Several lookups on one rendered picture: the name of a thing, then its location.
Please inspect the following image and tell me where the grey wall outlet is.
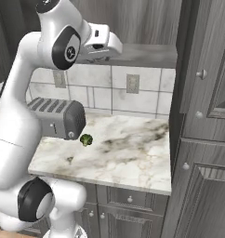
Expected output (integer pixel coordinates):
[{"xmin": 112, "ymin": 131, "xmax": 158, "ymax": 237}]
[
  {"xmin": 126, "ymin": 73, "xmax": 140, "ymax": 95},
  {"xmin": 52, "ymin": 70, "xmax": 68, "ymax": 89}
]

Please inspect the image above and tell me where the grey base cabinet door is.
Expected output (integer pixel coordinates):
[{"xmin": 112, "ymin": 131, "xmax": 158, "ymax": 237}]
[
  {"xmin": 98, "ymin": 204, "xmax": 157, "ymax": 238},
  {"xmin": 74, "ymin": 202, "xmax": 99, "ymax": 238}
]

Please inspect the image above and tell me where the grey tall cabinet door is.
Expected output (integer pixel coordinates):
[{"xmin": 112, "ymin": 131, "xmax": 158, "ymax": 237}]
[
  {"xmin": 181, "ymin": 18, "xmax": 225, "ymax": 144},
  {"xmin": 179, "ymin": 0, "xmax": 225, "ymax": 116},
  {"xmin": 160, "ymin": 137, "xmax": 225, "ymax": 238}
]

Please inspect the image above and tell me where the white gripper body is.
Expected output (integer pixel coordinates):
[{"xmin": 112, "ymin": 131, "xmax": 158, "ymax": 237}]
[{"xmin": 76, "ymin": 32, "xmax": 124, "ymax": 62}]

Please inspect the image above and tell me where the green broccoli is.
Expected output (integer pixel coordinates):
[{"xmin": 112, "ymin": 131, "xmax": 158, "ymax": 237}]
[{"xmin": 79, "ymin": 133, "xmax": 95, "ymax": 148}]

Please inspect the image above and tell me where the grey wood wall cabinet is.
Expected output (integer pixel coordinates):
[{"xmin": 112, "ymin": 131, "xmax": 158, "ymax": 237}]
[{"xmin": 69, "ymin": 0, "xmax": 182, "ymax": 70}]

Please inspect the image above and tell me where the grey drawer front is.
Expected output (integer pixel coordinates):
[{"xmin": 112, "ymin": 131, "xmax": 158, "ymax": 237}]
[{"xmin": 105, "ymin": 185, "xmax": 157, "ymax": 213}]

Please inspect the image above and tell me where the grey toaster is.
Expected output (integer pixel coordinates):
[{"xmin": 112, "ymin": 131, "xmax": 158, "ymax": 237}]
[{"xmin": 26, "ymin": 97, "xmax": 87, "ymax": 140}]

